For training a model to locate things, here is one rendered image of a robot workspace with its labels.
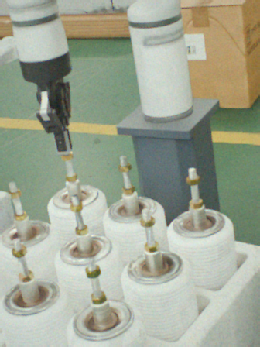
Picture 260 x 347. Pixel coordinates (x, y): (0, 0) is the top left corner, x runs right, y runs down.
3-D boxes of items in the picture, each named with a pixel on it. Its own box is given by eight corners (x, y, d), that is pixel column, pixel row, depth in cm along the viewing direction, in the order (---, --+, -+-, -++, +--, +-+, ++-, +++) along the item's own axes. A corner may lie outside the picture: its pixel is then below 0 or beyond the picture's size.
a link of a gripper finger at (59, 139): (53, 119, 110) (59, 149, 112) (48, 126, 107) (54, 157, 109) (62, 118, 110) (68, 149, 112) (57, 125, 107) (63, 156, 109)
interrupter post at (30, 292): (36, 305, 92) (30, 284, 91) (19, 304, 93) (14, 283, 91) (44, 294, 94) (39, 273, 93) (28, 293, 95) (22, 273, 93)
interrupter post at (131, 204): (131, 218, 108) (128, 198, 107) (121, 213, 110) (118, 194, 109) (143, 211, 110) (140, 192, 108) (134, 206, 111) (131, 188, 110)
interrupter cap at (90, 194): (106, 200, 115) (105, 197, 114) (62, 216, 112) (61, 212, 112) (88, 183, 121) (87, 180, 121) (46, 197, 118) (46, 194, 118)
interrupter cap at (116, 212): (128, 230, 105) (127, 226, 105) (98, 214, 111) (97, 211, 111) (166, 209, 109) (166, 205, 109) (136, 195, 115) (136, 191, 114)
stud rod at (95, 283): (96, 310, 86) (85, 258, 83) (104, 307, 87) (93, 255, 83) (98, 314, 86) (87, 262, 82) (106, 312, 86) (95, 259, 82)
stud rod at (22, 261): (31, 291, 92) (18, 242, 89) (24, 290, 92) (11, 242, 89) (34, 286, 93) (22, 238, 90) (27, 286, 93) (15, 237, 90)
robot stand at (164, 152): (169, 227, 152) (149, 96, 139) (234, 235, 145) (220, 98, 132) (138, 265, 141) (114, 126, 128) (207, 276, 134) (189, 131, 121)
